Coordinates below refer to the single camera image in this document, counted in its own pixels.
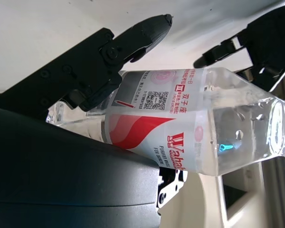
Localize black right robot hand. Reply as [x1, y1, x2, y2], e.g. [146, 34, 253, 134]
[0, 13, 188, 228]

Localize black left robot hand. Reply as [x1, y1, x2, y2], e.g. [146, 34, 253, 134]
[192, 4, 285, 93]

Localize clear water bottle red label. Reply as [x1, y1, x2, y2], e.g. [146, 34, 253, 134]
[46, 67, 285, 177]

